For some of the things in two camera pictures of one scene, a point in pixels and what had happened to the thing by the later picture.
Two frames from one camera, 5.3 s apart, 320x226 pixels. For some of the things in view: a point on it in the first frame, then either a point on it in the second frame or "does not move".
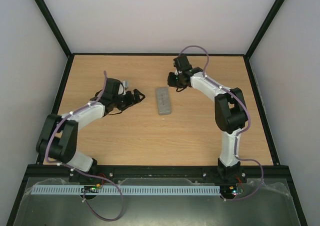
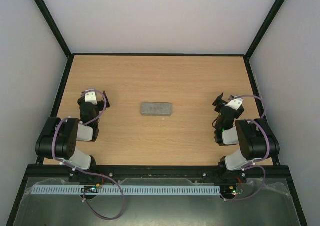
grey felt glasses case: [163, 100] -> [156, 108]
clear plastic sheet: [247, 203] does not move
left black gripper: [131, 100] -> [107, 103]
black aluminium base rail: [159, 172] does not move
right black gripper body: [173, 80] -> [222, 103]
